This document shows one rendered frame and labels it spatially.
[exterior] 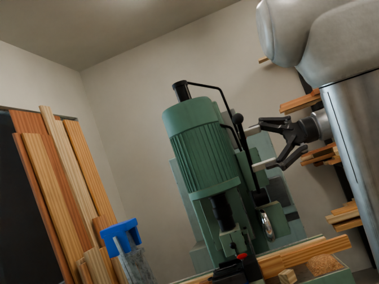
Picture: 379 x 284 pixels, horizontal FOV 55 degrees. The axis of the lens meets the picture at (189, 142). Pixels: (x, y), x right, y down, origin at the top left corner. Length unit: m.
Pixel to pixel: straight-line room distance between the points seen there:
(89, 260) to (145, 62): 2.09
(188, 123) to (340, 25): 0.68
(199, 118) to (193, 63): 2.52
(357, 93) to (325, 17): 0.11
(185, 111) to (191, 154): 0.13
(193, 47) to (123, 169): 1.41
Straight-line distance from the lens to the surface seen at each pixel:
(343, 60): 0.55
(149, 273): 2.12
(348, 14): 0.55
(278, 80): 3.52
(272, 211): 1.37
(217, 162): 1.13
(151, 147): 3.65
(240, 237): 1.17
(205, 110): 1.15
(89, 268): 2.49
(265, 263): 1.20
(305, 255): 1.25
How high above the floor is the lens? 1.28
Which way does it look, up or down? 5 degrees up
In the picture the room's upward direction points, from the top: 19 degrees counter-clockwise
